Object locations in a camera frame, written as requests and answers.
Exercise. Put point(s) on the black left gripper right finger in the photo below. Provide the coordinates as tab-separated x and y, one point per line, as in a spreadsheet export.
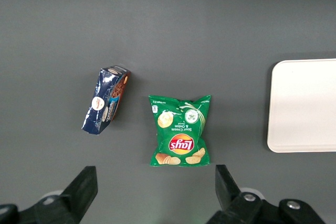
236	200

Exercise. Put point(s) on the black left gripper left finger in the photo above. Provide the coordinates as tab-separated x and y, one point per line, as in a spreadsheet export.
76	195

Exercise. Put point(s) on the white plastic tray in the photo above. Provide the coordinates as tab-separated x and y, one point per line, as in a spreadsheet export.
302	106

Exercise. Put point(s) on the green Lays chips bag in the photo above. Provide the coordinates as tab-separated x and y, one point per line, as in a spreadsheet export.
180	130

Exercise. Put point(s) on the blue chocolate cookie box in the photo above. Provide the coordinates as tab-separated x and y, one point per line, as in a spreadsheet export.
105	100

